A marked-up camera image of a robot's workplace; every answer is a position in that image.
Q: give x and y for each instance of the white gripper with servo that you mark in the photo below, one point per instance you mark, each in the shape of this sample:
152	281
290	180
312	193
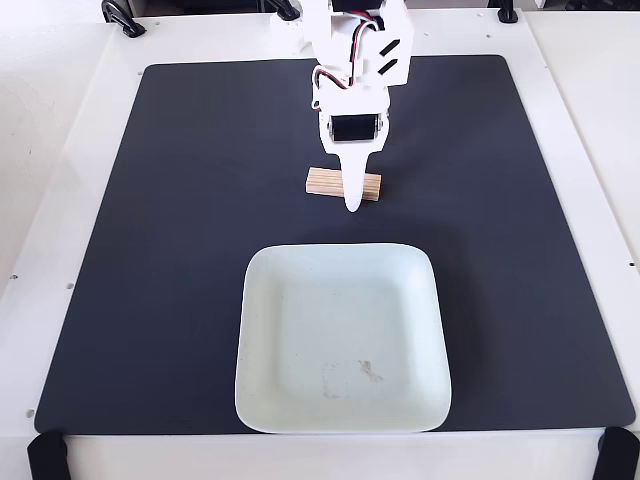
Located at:
350	129

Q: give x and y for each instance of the wooden block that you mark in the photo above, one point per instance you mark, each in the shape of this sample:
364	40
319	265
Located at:
324	182

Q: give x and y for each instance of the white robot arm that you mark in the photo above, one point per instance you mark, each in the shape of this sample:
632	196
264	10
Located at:
320	35

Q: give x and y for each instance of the white square plate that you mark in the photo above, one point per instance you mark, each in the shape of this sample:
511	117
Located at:
340	340

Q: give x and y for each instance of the black table clamp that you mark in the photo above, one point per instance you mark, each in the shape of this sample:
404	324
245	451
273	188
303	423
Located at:
507	10
122	17
282	7

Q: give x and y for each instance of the black table mat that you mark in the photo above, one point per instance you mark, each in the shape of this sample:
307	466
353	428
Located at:
175	250

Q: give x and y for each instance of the black corner bracket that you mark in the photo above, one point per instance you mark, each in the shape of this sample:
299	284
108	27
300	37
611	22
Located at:
47	457
620	455

